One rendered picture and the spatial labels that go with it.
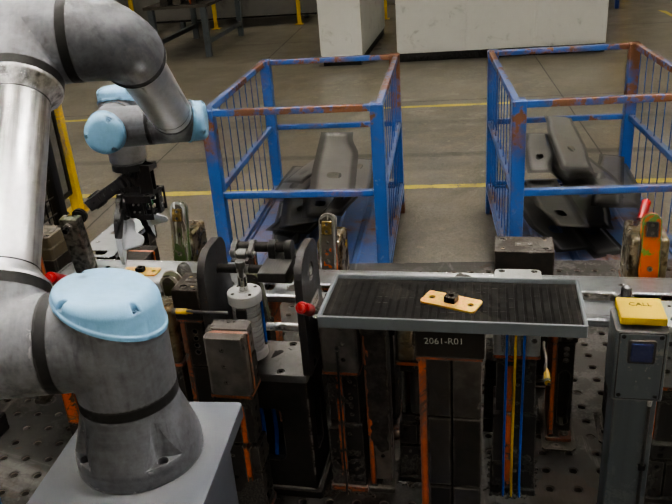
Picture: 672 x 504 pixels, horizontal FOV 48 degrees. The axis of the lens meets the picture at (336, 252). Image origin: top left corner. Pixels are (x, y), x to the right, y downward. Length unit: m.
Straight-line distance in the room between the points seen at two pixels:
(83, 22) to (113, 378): 0.46
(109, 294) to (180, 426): 0.18
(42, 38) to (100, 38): 0.07
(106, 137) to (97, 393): 0.66
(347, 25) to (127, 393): 8.50
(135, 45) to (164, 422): 0.50
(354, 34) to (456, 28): 1.19
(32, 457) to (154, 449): 0.84
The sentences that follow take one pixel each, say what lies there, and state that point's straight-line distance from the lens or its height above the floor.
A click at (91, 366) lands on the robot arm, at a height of 1.26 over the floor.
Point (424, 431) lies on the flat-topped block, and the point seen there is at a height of 0.95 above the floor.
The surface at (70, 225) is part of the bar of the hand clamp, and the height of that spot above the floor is 1.20.
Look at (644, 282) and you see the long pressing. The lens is 1.55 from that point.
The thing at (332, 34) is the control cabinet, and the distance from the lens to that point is 9.27.
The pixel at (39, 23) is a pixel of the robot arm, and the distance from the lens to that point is 1.07.
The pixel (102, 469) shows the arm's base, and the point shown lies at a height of 1.13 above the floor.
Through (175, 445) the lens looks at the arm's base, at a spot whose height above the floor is 1.14.
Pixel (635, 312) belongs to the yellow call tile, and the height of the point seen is 1.16.
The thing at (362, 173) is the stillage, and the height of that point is 0.45.
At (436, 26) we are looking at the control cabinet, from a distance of 9.21.
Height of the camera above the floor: 1.68
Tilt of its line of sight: 24 degrees down
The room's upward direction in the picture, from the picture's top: 4 degrees counter-clockwise
